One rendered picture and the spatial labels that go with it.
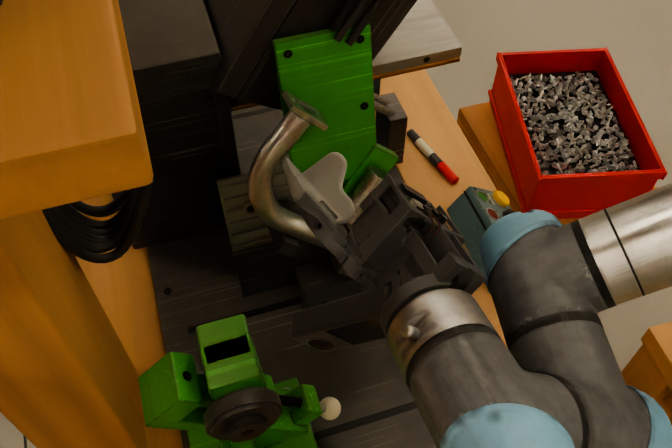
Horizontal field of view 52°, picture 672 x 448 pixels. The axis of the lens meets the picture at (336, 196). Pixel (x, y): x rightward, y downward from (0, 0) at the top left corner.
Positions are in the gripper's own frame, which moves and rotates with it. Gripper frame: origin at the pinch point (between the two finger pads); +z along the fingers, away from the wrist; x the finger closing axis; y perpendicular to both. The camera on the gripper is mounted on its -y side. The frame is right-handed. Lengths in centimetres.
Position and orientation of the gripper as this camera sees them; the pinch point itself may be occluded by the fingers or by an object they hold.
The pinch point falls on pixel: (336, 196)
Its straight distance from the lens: 69.0
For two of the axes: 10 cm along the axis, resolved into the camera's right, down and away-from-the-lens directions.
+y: 6.2, -7.3, -2.9
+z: -2.9, -5.5, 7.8
